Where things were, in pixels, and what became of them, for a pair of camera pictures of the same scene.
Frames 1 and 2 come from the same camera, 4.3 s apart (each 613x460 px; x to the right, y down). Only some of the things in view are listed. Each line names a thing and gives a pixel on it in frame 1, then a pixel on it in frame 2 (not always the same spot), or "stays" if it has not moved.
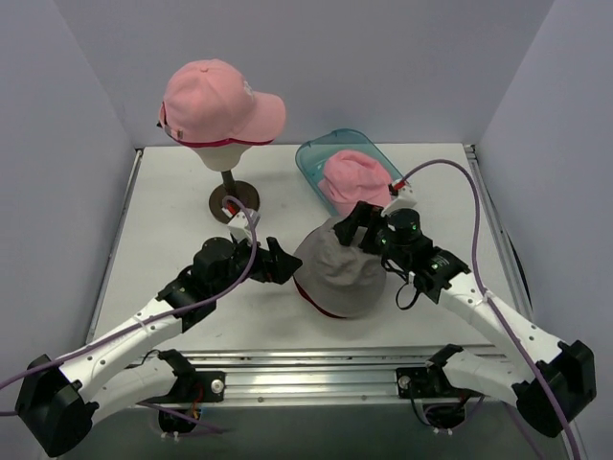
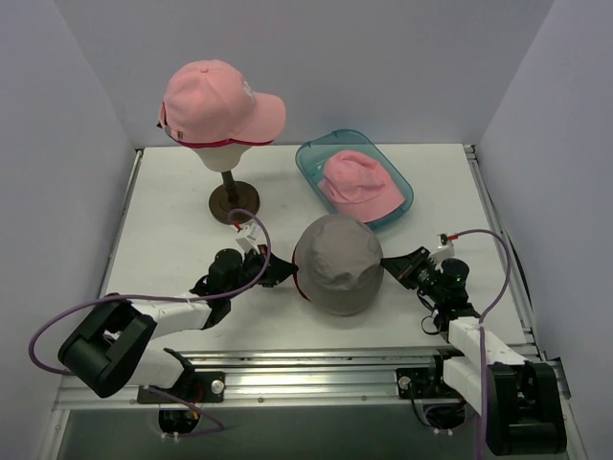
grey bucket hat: (347, 281) stays
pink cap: (351, 177) stays
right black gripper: (370, 226) → (408, 265)
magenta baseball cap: (224, 143) stays
